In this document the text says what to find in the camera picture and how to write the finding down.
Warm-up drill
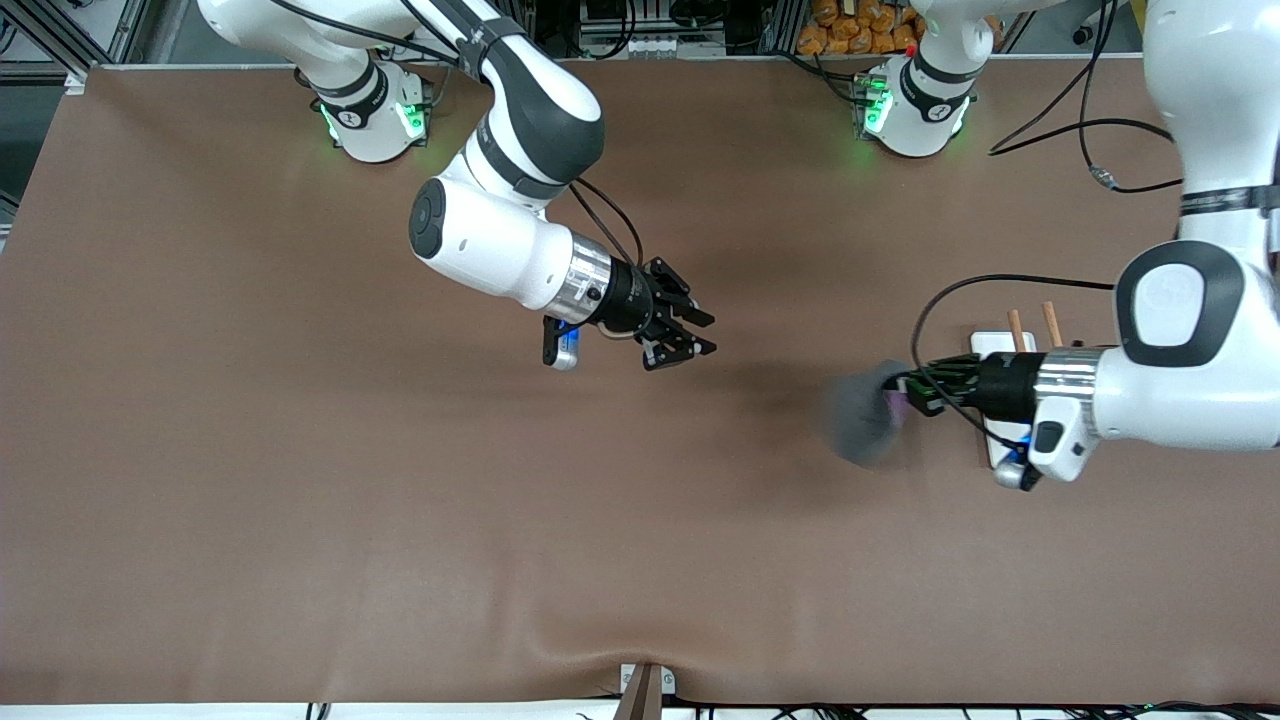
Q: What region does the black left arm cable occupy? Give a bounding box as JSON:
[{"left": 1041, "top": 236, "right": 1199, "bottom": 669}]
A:
[{"left": 909, "top": 0, "right": 1187, "bottom": 453}]

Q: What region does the aluminium frame profile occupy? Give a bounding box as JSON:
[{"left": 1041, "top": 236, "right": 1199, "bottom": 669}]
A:
[{"left": 0, "top": 0, "right": 146, "bottom": 93}]

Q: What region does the brown metal table clamp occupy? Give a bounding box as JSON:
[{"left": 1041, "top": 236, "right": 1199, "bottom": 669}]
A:
[{"left": 619, "top": 662, "right": 677, "bottom": 720}]

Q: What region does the dark grey towel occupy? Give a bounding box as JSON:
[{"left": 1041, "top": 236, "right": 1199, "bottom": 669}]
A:
[{"left": 824, "top": 361, "right": 911, "bottom": 470}]

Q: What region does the white rack with wooden rods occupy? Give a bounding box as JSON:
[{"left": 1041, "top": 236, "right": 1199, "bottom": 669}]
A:
[{"left": 970, "top": 302, "right": 1067, "bottom": 471}]

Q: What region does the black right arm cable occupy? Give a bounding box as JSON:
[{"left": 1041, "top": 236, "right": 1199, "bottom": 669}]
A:
[{"left": 568, "top": 177, "right": 647, "bottom": 267}]

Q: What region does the orange snack bags pile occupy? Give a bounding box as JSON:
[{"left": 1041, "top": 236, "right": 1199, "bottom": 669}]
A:
[{"left": 797, "top": 0, "right": 926, "bottom": 57}]

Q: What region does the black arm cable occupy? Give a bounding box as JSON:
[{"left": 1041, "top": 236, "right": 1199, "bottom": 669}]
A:
[
  {"left": 568, "top": 177, "right": 647, "bottom": 267},
  {"left": 909, "top": 0, "right": 1187, "bottom": 453}
]

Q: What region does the brown table cover mat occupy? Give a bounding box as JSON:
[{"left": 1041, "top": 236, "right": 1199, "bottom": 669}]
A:
[{"left": 0, "top": 55, "right": 1280, "bottom": 707}]

